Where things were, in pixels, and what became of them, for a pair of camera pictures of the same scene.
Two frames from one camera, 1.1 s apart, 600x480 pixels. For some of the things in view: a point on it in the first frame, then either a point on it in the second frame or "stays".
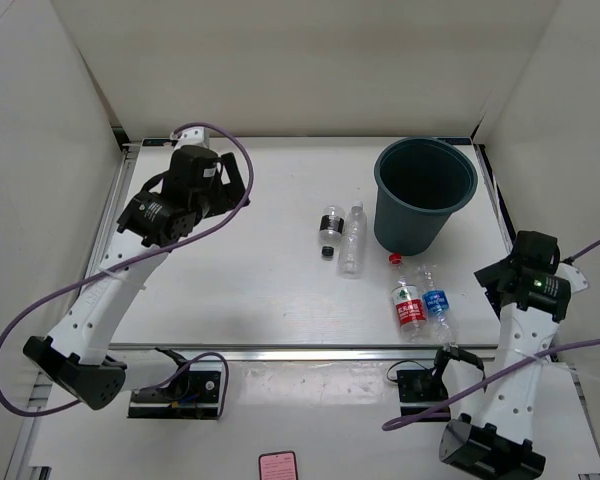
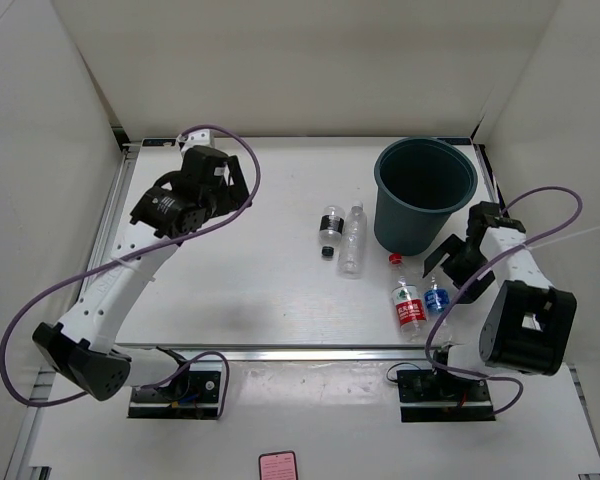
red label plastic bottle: x=408 y=305 stays
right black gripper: x=488 y=277 to x=451 y=246
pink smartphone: x=280 y=465 stays
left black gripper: x=236 y=189 stays
